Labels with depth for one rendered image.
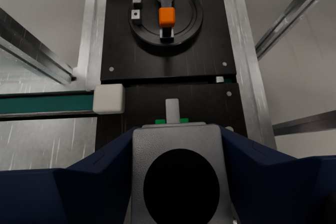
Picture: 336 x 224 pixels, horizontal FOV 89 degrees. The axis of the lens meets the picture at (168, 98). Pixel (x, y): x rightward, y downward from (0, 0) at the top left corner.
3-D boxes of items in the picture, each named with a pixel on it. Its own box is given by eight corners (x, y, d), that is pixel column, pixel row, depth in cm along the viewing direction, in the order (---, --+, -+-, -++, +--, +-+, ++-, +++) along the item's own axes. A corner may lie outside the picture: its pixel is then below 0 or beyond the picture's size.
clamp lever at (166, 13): (172, 38, 29) (175, 22, 21) (161, 39, 29) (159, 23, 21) (172, 16, 29) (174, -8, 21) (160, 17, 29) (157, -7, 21)
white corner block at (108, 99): (127, 115, 30) (121, 110, 26) (101, 116, 30) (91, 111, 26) (128, 90, 31) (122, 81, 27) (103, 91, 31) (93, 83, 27)
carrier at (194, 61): (233, 78, 32) (272, 35, 20) (103, 84, 31) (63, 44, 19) (216, -20, 39) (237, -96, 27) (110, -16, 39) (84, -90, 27)
